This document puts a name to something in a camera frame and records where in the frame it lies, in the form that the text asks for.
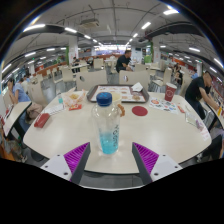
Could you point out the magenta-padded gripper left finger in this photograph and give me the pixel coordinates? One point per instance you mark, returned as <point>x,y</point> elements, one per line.
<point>75,158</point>

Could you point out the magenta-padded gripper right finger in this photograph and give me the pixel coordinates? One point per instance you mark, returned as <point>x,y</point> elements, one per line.
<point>148,158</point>

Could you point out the clear blue-capped water bottle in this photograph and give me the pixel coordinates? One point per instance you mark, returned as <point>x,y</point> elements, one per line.
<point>106,126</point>

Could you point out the flat round red coaster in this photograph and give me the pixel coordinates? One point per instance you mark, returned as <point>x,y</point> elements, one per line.
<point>139,111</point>

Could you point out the red box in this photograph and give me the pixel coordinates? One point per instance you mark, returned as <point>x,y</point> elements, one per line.
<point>41,120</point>

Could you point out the small red sauce packet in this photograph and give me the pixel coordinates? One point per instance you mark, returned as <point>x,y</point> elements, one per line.
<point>75,107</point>
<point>181,109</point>

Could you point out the white paper receipt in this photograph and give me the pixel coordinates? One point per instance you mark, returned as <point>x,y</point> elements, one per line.
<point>54,109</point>

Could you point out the printed paper flyer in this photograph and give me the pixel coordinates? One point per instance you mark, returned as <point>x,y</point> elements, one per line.
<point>163,105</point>

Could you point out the clear plastic bag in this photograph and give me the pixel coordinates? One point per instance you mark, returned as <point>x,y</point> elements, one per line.
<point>194,120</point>

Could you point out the food wrapper with fries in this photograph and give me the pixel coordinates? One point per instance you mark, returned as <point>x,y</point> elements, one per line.
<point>74,97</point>

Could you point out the small teal bottle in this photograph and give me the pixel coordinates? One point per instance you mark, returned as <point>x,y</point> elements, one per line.
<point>60,99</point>

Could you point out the white sticker with red print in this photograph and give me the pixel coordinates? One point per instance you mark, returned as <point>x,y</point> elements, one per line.
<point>205,134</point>

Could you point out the pink bag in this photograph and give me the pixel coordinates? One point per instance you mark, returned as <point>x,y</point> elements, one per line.
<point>35,110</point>

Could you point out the brown tray with paper liner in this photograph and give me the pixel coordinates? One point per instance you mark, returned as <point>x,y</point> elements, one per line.
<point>128,95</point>

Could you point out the red paper cup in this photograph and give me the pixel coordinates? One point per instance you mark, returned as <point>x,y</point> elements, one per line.
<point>170,93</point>

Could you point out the white paper napkin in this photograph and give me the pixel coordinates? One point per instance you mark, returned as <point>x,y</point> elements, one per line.
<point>137,87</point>

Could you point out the beige side table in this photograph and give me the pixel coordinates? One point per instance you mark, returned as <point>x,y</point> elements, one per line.
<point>216,116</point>
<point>16,115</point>

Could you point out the beige chair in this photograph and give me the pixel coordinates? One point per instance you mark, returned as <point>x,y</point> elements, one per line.
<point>93,80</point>
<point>138,78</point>

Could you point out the person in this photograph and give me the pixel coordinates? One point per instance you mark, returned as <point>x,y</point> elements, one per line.
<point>20,93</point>
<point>178,70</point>
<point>122,62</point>
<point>194,74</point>
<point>196,91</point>

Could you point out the group of beige chairs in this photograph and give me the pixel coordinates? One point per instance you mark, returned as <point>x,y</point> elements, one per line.
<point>165,76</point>

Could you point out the ceiling air conditioner unit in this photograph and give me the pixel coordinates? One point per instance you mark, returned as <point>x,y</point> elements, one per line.
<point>89,22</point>

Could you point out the ceiling lights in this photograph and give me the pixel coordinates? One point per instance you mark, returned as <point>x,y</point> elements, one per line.
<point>170,12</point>

